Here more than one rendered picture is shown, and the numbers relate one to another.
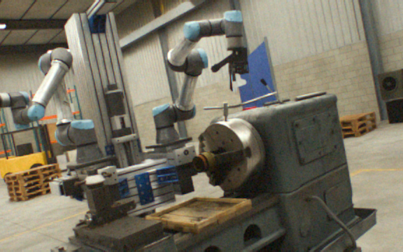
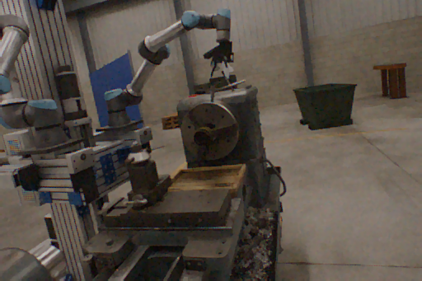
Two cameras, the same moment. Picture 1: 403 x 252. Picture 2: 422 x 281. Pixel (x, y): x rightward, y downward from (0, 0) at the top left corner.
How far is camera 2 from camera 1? 0.86 m
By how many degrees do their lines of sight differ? 33
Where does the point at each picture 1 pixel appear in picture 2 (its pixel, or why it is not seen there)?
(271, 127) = (245, 106)
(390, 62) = (199, 78)
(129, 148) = (83, 131)
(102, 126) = not seen: hidden behind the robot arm
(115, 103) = (72, 85)
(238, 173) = (227, 144)
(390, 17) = (199, 49)
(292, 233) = (258, 188)
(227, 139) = (217, 116)
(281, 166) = (251, 137)
